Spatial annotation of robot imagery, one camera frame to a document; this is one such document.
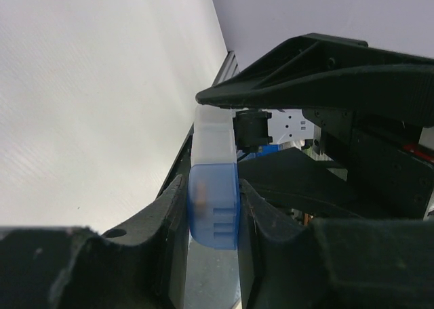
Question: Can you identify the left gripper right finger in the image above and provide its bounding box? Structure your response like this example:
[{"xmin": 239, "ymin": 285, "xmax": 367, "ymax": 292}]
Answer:
[{"xmin": 238, "ymin": 181, "xmax": 433, "ymax": 308}]

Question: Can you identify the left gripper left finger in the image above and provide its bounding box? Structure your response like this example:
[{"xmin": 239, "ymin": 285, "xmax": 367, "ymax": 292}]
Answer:
[{"xmin": 1, "ymin": 176, "xmax": 189, "ymax": 308}]

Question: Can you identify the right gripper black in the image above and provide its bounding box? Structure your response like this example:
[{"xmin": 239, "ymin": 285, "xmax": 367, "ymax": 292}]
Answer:
[{"xmin": 196, "ymin": 33, "xmax": 433, "ymax": 219}]

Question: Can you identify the clear blue pill organizer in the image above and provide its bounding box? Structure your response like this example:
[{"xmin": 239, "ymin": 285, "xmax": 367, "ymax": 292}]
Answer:
[{"xmin": 188, "ymin": 105, "xmax": 240, "ymax": 250}]

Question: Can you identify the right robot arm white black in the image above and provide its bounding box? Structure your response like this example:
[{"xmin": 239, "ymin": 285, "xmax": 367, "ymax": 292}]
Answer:
[{"xmin": 196, "ymin": 33, "xmax": 433, "ymax": 222}]

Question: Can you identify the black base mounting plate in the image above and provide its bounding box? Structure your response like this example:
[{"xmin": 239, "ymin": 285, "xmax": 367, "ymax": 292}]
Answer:
[{"xmin": 157, "ymin": 127, "xmax": 193, "ymax": 197}]

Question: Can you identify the right aluminium frame post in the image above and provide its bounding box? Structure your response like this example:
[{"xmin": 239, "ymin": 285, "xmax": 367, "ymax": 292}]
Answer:
[{"xmin": 212, "ymin": 51, "xmax": 239, "ymax": 86}]

